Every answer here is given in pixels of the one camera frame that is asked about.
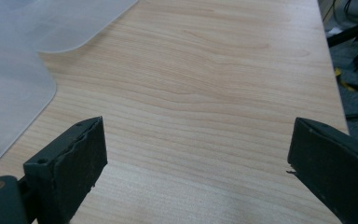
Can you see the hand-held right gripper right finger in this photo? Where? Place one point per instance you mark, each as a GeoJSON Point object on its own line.
{"type": "Point", "coordinates": [329, 165]}

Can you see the translucent white plastic mat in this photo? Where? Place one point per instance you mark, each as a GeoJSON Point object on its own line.
{"type": "Point", "coordinates": [9, 102]}
{"type": "Point", "coordinates": [59, 21]}

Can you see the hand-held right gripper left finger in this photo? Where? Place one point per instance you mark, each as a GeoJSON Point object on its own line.
{"type": "Point", "coordinates": [71, 174]}

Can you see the yellow tape piece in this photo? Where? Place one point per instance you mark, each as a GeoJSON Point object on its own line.
{"type": "Point", "coordinates": [345, 82]}

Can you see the black metal stand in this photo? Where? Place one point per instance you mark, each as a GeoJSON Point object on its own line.
{"type": "Point", "coordinates": [352, 32]}

